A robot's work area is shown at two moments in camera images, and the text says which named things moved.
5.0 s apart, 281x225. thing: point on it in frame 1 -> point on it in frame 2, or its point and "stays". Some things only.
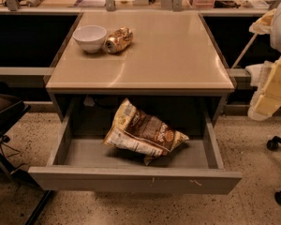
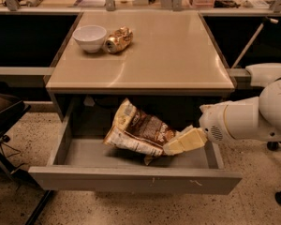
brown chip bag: [138, 133] stays
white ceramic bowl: [91, 37] stays
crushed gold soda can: [119, 40] stays
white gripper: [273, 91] -> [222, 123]
